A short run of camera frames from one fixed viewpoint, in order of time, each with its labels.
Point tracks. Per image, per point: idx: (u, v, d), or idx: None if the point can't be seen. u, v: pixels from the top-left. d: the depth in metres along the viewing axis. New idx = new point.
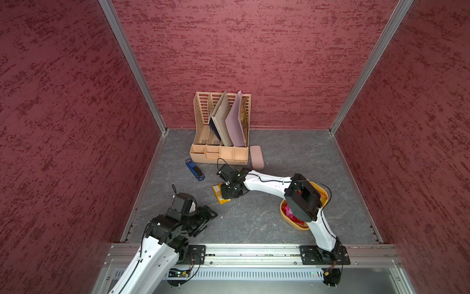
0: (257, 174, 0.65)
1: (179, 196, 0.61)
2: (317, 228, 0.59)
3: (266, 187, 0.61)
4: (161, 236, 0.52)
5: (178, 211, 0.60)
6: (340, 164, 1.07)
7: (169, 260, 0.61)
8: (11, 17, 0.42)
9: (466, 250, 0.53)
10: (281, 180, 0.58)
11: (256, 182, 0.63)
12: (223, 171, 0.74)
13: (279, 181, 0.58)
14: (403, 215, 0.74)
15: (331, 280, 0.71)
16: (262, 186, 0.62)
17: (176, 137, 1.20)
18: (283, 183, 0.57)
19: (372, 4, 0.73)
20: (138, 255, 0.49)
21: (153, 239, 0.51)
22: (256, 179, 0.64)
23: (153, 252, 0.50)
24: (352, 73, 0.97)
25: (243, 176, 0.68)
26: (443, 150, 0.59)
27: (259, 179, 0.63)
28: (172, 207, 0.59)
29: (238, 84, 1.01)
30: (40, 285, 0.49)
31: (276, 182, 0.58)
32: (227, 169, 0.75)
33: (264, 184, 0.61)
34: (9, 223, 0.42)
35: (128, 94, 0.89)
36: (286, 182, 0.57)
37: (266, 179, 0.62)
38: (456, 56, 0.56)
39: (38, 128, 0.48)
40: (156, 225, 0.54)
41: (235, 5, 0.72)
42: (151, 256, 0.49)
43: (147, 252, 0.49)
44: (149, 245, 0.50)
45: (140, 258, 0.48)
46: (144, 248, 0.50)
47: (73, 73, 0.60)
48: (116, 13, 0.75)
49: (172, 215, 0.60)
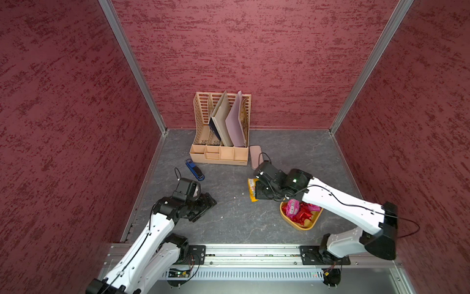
0: (330, 190, 0.48)
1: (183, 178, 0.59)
2: (347, 245, 0.56)
3: (343, 212, 0.46)
4: (169, 213, 0.53)
5: (183, 192, 0.61)
6: (340, 164, 1.07)
7: (172, 253, 0.62)
8: (11, 17, 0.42)
9: (467, 250, 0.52)
10: (370, 208, 0.44)
11: (327, 201, 0.47)
12: (265, 173, 0.55)
13: (366, 209, 0.44)
14: (402, 215, 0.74)
15: (331, 280, 0.71)
16: (338, 207, 0.46)
17: (176, 137, 1.20)
18: (373, 214, 0.43)
19: (372, 4, 0.73)
20: (147, 229, 0.49)
21: (161, 216, 0.52)
22: (326, 196, 0.47)
23: (161, 226, 0.50)
24: (352, 73, 0.97)
25: (301, 185, 0.49)
26: (443, 150, 0.59)
27: (333, 196, 0.47)
28: (177, 189, 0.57)
29: (238, 84, 1.01)
30: (40, 285, 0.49)
31: (359, 210, 0.44)
32: (271, 171, 0.55)
33: (344, 206, 0.45)
34: (9, 223, 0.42)
35: (128, 94, 0.89)
36: (378, 212, 0.43)
37: (345, 200, 0.46)
38: (456, 56, 0.56)
39: (38, 128, 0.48)
40: (164, 203, 0.55)
41: (235, 5, 0.72)
42: (160, 231, 0.50)
43: (156, 226, 0.50)
44: (158, 220, 0.51)
45: (149, 231, 0.49)
46: (153, 223, 0.50)
47: (73, 73, 0.60)
48: (116, 13, 0.75)
49: (178, 197, 0.61)
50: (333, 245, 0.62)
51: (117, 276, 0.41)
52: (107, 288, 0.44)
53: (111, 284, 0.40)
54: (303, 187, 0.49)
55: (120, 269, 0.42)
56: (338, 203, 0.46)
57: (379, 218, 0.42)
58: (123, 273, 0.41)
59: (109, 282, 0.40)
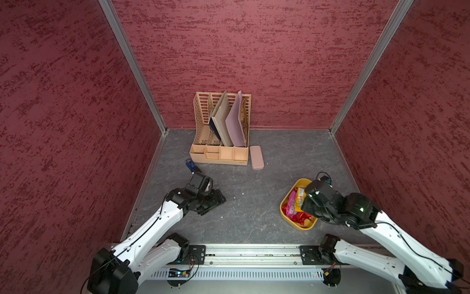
0: (398, 230, 0.44)
1: (199, 172, 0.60)
2: (373, 266, 0.54)
3: (407, 257, 0.42)
4: (181, 203, 0.55)
5: (196, 186, 0.62)
6: (340, 164, 1.07)
7: (172, 249, 0.62)
8: (11, 17, 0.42)
9: (466, 250, 0.54)
10: (438, 263, 0.41)
11: (395, 242, 0.42)
12: (322, 193, 0.50)
13: (434, 263, 0.41)
14: (402, 215, 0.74)
15: (331, 280, 0.71)
16: (405, 252, 0.42)
17: (175, 137, 1.20)
18: (441, 269, 0.40)
19: (372, 4, 0.73)
20: (158, 213, 0.51)
21: (172, 204, 0.54)
22: (395, 237, 0.43)
23: (172, 214, 0.52)
24: (352, 73, 0.97)
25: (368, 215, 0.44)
26: (443, 150, 0.59)
27: (399, 237, 0.43)
28: (190, 182, 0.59)
29: (238, 84, 1.01)
30: (40, 285, 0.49)
31: (428, 262, 0.41)
32: (328, 190, 0.51)
33: (414, 253, 0.41)
34: (9, 223, 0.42)
35: (128, 94, 0.89)
36: (447, 269, 0.40)
37: (415, 247, 0.42)
38: (456, 56, 0.56)
39: (38, 128, 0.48)
40: (177, 193, 0.57)
41: (235, 4, 0.72)
42: (169, 218, 0.51)
43: (167, 212, 0.52)
44: (169, 207, 0.53)
45: (158, 216, 0.50)
46: (164, 209, 0.52)
47: (73, 73, 0.60)
48: (116, 13, 0.75)
49: (190, 190, 0.63)
50: (350, 258, 0.59)
51: (124, 250, 0.42)
52: (111, 261, 0.45)
53: (115, 257, 0.41)
54: (369, 220, 0.44)
55: (128, 244, 0.44)
56: (407, 248, 0.42)
57: (447, 277, 0.39)
58: (129, 248, 0.43)
59: (116, 254, 0.42)
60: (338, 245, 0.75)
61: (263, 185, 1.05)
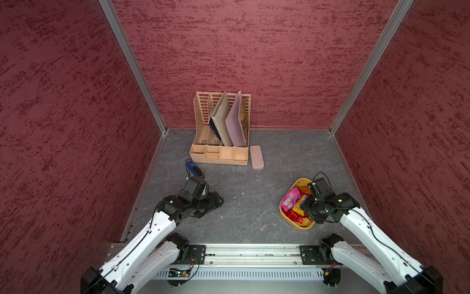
0: (370, 223, 0.50)
1: (192, 178, 0.61)
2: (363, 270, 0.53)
3: (376, 248, 0.46)
4: (172, 214, 0.52)
5: (190, 192, 0.59)
6: (340, 164, 1.07)
7: (171, 253, 0.62)
8: (11, 17, 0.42)
9: (466, 250, 0.54)
10: (405, 258, 0.43)
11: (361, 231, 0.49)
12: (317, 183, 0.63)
13: (401, 258, 0.43)
14: (403, 215, 0.74)
15: (331, 280, 0.71)
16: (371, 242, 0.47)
17: (176, 137, 1.20)
18: (405, 264, 0.42)
19: (372, 4, 0.73)
20: (147, 226, 0.49)
21: (164, 215, 0.52)
22: (362, 226, 0.50)
23: (162, 226, 0.50)
24: (352, 73, 0.97)
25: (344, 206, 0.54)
26: (443, 150, 0.59)
27: (369, 229, 0.48)
28: (184, 188, 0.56)
29: (238, 84, 1.01)
30: (40, 285, 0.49)
31: (391, 253, 0.44)
32: (324, 184, 0.63)
33: (377, 242, 0.46)
34: (9, 223, 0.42)
35: (128, 94, 0.89)
36: (413, 266, 0.42)
37: (383, 239, 0.46)
38: (456, 56, 0.56)
39: (38, 128, 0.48)
40: (169, 203, 0.55)
41: (235, 4, 0.72)
42: (160, 231, 0.49)
43: (157, 225, 0.50)
44: (160, 219, 0.51)
45: (149, 229, 0.48)
46: (154, 222, 0.50)
47: (73, 73, 0.60)
48: (116, 13, 0.75)
49: (184, 197, 0.60)
50: (346, 257, 0.59)
51: (112, 270, 0.41)
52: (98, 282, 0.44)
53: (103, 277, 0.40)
54: (345, 211, 0.53)
55: (115, 263, 0.42)
56: (374, 238, 0.47)
57: (410, 272, 0.41)
58: (117, 267, 0.42)
59: (103, 275, 0.41)
60: (338, 243, 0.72)
61: (264, 185, 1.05)
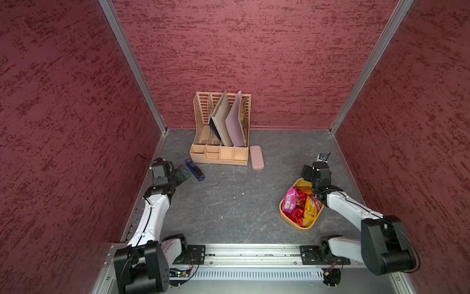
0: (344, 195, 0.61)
1: (155, 165, 0.64)
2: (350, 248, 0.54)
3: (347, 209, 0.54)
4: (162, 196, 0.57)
5: (162, 175, 0.65)
6: (340, 164, 1.07)
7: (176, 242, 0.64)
8: (11, 17, 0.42)
9: (466, 250, 0.53)
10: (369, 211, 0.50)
11: (337, 199, 0.59)
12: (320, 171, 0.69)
13: (365, 211, 0.50)
14: (403, 215, 0.74)
15: (331, 280, 0.71)
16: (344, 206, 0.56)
17: (176, 137, 1.20)
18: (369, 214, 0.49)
19: (372, 4, 0.73)
20: (148, 204, 0.54)
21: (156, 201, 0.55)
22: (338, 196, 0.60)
23: (159, 199, 0.56)
24: (352, 73, 0.96)
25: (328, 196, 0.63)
26: (443, 150, 0.59)
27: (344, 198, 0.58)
28: (155, 176, 0.65)
29: (238, 84, 1.01)
30: (40, 285, 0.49)
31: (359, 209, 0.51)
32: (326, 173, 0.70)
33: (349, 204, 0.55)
34: (9, 223, 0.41)
35: (128, 94, 0.89)
36: (374, 214, 0.48)
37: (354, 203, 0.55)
38: (456, 56, 0.56)
39: (38, 128, 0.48)
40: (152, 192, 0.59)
41: (235, 4, 0.72)
42: (160, 203, 0.55)
43: (154, 201, 0.55)
44: (153, 199, 0.56)
45: (150, 206, 0.53)
46: (150, 201, 0.55)
47: (73, 73, 0.60)
48: (116, 13, 0.75)
49: (160, 181, 0.65)
50: (338, 242, 0.61)
51: (141, 237, 0.44)
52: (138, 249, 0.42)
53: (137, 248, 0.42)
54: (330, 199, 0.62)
55: (139, 234, 0.45)
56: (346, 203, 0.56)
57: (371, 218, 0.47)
58: (144, 234, 0.45)
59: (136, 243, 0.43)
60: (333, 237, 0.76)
61: (264, 185, 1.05)
